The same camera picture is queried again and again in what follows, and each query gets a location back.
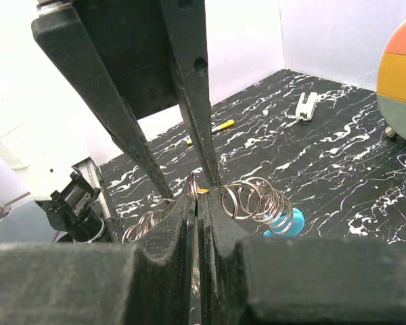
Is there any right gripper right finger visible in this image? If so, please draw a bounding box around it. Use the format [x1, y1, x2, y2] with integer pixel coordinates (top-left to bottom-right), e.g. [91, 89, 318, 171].
[198, 194, 406, 324]

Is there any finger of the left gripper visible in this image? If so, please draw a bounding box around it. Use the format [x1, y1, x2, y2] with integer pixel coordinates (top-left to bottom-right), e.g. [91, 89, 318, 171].
[160, 1, 221, 187]
[31, 6, 173, 198]

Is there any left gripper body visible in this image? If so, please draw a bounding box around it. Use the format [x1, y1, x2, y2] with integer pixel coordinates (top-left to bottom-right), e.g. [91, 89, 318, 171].
[73, 1, 177, 119]

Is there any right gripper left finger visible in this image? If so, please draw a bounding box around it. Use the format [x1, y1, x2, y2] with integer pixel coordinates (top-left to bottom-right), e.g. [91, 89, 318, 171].
[0, 195, 191, 324]

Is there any yellow tagged key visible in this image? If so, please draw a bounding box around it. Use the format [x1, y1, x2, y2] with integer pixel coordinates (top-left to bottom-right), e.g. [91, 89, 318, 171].
[187, 173, 208, 297]

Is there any large key organizer ring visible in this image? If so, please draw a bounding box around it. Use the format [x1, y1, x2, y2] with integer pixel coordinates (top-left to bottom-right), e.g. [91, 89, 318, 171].
[121, 175, 306, 244]

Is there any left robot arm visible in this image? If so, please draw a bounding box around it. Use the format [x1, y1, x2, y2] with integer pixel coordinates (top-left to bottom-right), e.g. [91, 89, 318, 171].
[0, 1, 221, 242]

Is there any yellow marker pen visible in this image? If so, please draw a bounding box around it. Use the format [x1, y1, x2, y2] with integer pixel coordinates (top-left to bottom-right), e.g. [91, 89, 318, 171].
[185, 119, 236, 146]

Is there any white plastic clip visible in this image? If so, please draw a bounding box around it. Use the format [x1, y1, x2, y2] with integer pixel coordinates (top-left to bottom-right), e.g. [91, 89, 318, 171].
[295, 92, 318, 121]

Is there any round three-drawer mini cabinet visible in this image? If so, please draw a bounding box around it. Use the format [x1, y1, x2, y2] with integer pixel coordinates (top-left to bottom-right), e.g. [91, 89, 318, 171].
[376, 20, 406, 140]

